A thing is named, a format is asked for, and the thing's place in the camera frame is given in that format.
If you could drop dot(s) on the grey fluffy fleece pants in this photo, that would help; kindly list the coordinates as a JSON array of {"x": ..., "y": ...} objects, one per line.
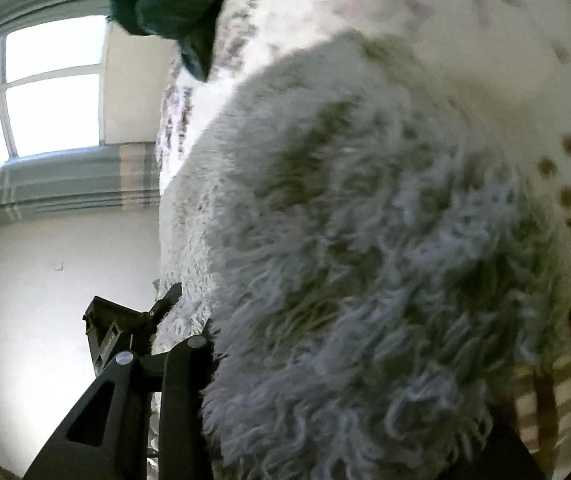
[{"x": 373, "y": 264}]

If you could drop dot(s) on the floral and checkered bed blanket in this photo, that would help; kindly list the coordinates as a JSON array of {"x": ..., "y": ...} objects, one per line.
[{"x": 508, "y": 63}]

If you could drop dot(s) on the striped grey green curtain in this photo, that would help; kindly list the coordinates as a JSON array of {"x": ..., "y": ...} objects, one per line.
[{"x": 121, "y": 172}]

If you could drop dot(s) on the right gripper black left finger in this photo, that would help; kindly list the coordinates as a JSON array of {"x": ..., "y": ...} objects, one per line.
[{"x": 105, "y": 435}]

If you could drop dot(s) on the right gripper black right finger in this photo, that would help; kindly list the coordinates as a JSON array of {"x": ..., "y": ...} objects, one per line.
[{"x": 503, "y": 457}]

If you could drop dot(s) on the bright window with frame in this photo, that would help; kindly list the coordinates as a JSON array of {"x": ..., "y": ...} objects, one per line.
[{"x": 51, "y": 82}]

